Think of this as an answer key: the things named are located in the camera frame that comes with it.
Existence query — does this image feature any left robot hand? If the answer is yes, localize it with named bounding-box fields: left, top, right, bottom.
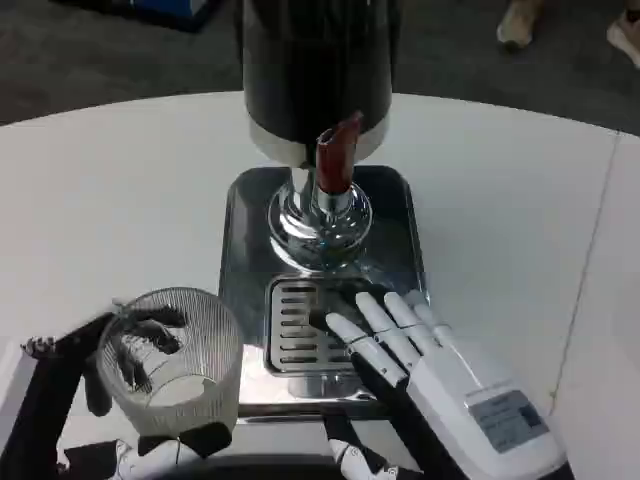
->
left=0, top=297, right=235, bottom=480

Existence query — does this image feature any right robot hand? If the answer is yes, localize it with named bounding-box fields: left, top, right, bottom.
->
left=309, top=281, right=576, bottom=480

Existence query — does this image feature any clear ribbed glass cup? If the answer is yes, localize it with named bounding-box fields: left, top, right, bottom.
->
left=96, top=286, right=245, bottom=437

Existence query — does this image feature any steel drip tray grid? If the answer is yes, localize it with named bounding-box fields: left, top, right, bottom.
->
left=263, top=276, right=389, bottom=377

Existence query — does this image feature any large steel tray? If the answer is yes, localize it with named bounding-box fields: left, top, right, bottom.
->
left=217, top=165, right=432, bottom=437

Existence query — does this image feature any black steel drink dispenser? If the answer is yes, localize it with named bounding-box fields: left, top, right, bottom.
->
left=233, top=0, right=404, bottom=275

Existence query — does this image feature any person's shoe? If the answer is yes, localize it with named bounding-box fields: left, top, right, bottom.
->
left=495, top=0, right=540, bottom=50
left=605, top=8, right=640, bottom=70

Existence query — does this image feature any blue box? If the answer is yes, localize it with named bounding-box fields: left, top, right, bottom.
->
left=123, top=0, right=212, bottom=35

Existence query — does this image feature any red-brown tap handle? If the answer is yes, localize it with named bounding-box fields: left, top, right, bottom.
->
left=314, top=111, right=365, bottom=195

